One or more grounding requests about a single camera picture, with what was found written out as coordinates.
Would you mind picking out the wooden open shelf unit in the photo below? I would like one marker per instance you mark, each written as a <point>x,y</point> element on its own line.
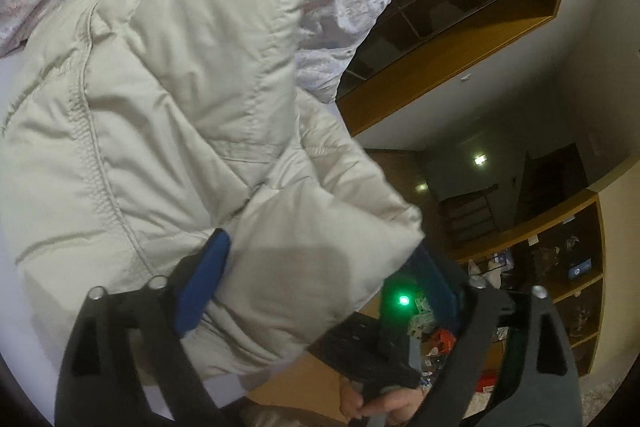
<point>575,287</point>

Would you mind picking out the orange plastic item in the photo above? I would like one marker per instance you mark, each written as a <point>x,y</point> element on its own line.
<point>442,339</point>

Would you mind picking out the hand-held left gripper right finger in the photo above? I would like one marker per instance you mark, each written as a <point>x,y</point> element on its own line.
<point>442,292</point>

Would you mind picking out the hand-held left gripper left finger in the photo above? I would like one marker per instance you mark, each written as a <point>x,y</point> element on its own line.
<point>205,287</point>

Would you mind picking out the person's right hand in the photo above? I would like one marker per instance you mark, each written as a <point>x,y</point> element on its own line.
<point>395,407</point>

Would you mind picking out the dark wooden furniture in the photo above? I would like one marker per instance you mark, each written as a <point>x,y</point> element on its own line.
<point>500,207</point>

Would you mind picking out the wooden framed wardrobe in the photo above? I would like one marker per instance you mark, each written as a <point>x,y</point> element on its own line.
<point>450,32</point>

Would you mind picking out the beige puffer jacket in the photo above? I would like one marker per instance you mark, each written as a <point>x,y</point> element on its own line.
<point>175,132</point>

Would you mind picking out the square ceiling light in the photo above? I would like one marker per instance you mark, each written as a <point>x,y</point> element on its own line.
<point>480,159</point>
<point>422,187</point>

